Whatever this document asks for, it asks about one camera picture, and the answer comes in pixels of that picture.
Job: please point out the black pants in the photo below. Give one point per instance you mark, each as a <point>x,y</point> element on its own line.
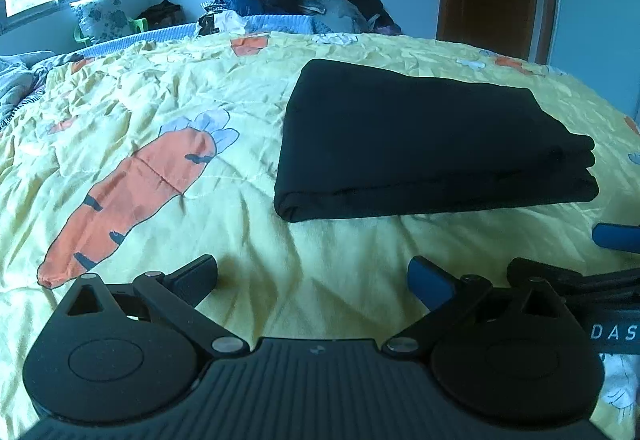
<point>415,139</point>

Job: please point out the yellow carrot print blanket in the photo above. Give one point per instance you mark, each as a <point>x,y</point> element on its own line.
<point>200,84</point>

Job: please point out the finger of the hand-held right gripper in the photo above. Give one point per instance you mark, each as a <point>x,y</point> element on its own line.
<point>600,287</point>
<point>619,237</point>

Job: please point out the floral pillow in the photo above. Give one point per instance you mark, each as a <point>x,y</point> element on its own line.
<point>100,14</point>

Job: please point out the blue knitted blanket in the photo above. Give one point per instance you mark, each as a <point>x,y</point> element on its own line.
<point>210,27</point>

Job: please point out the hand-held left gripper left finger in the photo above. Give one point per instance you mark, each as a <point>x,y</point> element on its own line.
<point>196,278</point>

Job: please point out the striped quilt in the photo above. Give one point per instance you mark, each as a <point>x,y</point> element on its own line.
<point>20,79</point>

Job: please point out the dark bag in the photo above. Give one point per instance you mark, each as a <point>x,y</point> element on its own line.
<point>160,12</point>

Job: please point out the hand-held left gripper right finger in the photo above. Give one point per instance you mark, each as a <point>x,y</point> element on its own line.
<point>429,281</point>

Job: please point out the green plastic chair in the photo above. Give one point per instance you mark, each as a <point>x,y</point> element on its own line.
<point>137,23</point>

